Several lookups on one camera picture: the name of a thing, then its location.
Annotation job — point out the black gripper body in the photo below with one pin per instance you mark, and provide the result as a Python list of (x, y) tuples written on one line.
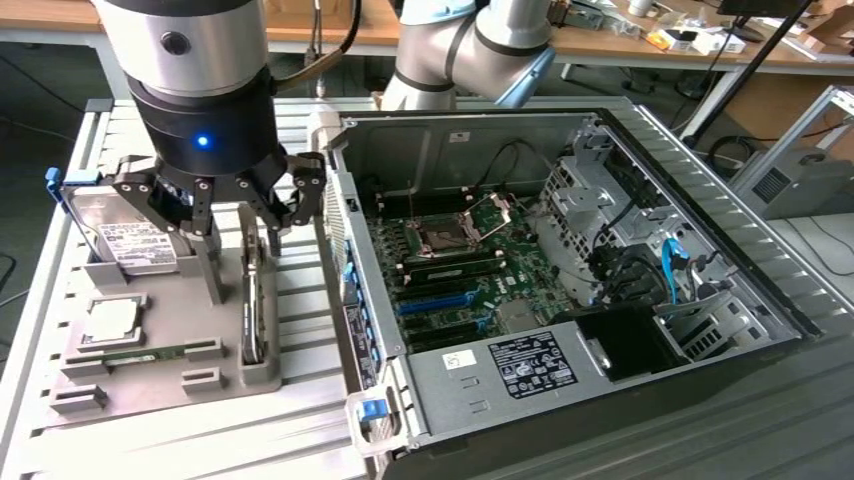
[(201, 125)]

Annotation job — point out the black Nvidia graphics card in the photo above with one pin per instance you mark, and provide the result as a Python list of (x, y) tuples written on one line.
[(254, 310)]

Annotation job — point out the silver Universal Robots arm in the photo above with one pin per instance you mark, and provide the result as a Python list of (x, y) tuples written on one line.
[(188, 45)]

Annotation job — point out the hard disk in blue caddy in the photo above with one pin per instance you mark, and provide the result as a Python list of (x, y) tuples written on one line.
[(127, 245)]

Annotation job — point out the thin metal locking lever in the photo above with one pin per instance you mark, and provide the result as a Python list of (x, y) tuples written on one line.
[(413, 200)]

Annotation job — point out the blue card retention clip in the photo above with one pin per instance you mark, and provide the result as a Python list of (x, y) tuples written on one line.
[(377, 355), (370, 332), (361, 298), (348, 281)]

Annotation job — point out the CPU socket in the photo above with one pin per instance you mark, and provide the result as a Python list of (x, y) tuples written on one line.
[(441, 237)]

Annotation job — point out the brown cardboard box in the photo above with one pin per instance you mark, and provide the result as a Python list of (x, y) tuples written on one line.
[(294, 12)]

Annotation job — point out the grey plastic parts rack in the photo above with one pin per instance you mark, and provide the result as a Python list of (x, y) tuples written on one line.
[(167, 320)]

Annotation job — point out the silver CPU chip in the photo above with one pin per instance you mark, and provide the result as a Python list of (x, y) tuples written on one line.
[(114, 322)]

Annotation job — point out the black RAM stick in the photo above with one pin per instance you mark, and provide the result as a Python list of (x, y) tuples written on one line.
[(450, 272)]

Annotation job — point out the long black expansion slot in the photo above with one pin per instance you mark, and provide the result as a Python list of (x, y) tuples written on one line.
[(434, 290), (441, 324), (448, 340)]

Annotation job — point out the metal socket cover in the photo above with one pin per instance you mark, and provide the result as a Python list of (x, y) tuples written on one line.
[(500, 198)]

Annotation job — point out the green RAM stick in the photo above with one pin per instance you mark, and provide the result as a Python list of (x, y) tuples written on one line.
[(143, 352)]

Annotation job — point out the green motherboard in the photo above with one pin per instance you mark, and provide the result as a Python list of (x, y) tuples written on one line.
[(534, 280)]

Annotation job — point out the perforated metal drive cage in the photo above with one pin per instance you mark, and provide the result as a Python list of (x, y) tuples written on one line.
[(581, 200)]

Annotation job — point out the blue case latch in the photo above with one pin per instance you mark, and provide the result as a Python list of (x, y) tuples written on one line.
[(370, 410)]

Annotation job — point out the silver power supply unit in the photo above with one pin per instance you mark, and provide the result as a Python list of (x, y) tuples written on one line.
[(468, 395)]

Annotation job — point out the small electronics box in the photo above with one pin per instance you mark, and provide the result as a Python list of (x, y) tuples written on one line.
[(584, 14)]

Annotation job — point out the black plastic shroud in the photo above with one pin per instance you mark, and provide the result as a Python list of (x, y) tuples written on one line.
[(635, 345)]

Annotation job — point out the white cup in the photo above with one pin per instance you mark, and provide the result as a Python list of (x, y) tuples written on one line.
[(641, 6)]

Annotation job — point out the yellow white small box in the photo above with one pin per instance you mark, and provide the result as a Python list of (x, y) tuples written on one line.
[(675, 40)]

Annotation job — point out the metal disk bay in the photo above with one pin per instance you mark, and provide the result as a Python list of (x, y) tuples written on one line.
[(708, 332)]

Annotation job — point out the black stand pole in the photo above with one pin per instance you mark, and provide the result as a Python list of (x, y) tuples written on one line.
[(753, 70)]

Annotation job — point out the open black PC case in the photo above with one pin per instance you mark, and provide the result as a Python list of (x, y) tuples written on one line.
[(668, 425)]

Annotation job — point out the grey computer tower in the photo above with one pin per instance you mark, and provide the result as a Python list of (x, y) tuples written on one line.
[(801, 185)]

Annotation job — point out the black monitor with stand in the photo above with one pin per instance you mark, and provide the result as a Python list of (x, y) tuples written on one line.
[(741, 5)]

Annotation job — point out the brown cardboard piece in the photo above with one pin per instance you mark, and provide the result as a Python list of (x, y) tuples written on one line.
[(835, 30)]

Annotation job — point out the aluminium profile frame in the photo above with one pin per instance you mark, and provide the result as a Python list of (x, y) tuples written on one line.
[(824, 107)]

